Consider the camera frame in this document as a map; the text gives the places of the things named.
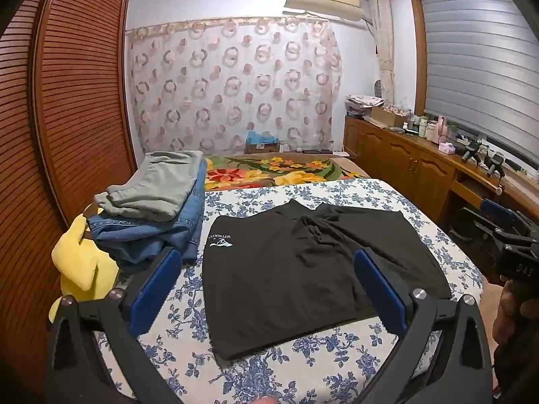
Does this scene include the group of white bottles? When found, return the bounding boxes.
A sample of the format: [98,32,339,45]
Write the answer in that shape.
[419,115,448,141]

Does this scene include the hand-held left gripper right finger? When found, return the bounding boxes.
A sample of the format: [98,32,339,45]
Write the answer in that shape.
[354,248,493,404]

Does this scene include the long wooden cabinet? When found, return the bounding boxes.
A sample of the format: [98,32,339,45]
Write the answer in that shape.
[343,115,539,236]

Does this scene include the colourful flower blanket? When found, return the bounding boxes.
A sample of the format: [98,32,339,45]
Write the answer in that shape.
[204,154,371,192]

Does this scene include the person's right hand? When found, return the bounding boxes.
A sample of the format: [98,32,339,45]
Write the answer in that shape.
[493,280,527,341]

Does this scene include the person's right forearm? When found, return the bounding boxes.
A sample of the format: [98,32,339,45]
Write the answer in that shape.
[493,332,539,404]

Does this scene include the beige corner curtain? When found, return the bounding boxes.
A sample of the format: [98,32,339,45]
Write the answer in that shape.
[367,0,397,97]

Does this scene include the open cardboard box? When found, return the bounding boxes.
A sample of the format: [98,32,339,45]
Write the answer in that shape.
[371,105,409,128]

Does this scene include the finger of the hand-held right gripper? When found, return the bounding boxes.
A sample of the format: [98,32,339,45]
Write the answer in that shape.
[482,199,529,230]
[450,208,502,240]

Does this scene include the blue denim jeans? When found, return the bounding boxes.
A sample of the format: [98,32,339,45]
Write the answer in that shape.
[86,158,208,276]

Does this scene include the grey-green folded pants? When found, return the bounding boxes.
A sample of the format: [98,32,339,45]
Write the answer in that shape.
[93,150,205,222]

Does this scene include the stack of papers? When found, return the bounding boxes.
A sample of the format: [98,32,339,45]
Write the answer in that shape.
[345,95,385,116]

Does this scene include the black pants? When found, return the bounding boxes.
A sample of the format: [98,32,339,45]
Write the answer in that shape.
[202,199,452,361]

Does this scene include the grey window blind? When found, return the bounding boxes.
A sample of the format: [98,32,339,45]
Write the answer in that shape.
[421,0,539,169]

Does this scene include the ring-patterned sheer curtain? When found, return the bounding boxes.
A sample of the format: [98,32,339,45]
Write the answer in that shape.
[126,16,344,156]

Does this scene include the box with blue cloth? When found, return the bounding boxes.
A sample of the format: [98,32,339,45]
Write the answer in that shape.
[245,130,281,154]

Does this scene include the blue floral bedspread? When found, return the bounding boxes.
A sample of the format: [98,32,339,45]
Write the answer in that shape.
[84,177,485,404]

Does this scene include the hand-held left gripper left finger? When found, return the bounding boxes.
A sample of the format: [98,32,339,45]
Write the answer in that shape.
[48,246,186,404]

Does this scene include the yellow cloth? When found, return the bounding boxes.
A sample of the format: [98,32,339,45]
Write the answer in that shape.
[48,214,121,323]

